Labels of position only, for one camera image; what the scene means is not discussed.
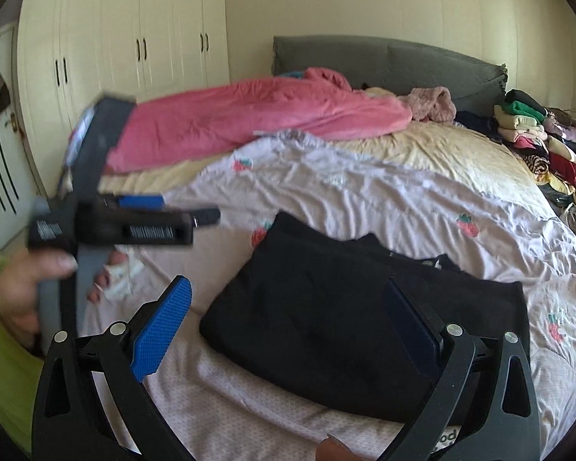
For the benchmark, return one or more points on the person's left forearm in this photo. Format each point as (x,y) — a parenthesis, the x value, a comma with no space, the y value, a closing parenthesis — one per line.
(0,384)

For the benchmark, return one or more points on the white door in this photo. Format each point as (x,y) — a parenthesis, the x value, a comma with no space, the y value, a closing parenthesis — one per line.
(5,163)

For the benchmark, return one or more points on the pink fuzzy cloth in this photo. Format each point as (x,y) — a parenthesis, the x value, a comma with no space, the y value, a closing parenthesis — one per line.
(432,103)

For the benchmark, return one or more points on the grey padded headboard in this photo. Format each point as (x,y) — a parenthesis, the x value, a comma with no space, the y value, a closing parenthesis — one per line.
(389,65)

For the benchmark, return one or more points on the person's left hand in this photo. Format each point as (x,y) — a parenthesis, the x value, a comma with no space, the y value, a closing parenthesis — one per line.
(14,293)

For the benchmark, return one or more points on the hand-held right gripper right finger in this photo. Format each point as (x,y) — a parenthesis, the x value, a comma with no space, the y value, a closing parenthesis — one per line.
(413,326)

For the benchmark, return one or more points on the dark navy cloth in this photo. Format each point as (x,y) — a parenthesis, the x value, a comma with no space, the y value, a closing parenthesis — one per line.
(475,125)

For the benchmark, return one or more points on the white crumpled cloth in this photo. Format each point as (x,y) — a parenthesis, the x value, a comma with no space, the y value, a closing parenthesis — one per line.
(125,278)

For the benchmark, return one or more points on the black garment with orange patches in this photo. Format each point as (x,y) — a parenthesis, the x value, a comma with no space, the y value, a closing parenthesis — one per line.
(326,307)

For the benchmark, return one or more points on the pink duvet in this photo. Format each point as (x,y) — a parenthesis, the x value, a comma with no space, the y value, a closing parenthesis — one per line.
(269,115)

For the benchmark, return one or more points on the white wardrobe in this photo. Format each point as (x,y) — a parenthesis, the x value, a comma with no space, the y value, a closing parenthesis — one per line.
(125,33)

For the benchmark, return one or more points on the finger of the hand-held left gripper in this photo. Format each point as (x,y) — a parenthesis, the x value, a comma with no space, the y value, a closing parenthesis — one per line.
(205,216)
(139,200)

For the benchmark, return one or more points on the pile of folded clothes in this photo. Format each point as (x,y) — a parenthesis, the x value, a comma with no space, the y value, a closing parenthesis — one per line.
(547,144)

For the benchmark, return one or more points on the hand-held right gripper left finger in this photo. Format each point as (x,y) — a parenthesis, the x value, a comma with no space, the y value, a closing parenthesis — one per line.
(163,326)

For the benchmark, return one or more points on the person's right hand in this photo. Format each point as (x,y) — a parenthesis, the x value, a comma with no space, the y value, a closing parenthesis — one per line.
(338,449)

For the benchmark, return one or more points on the lilac strawberry printed blanket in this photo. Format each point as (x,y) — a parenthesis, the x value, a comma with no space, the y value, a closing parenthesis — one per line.
(365,187)

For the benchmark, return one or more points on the teal cloth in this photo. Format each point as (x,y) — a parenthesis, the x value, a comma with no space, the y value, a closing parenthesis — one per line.
(293,75)

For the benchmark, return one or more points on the cream bed sheet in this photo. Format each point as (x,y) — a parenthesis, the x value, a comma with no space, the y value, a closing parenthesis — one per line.
(461,149)

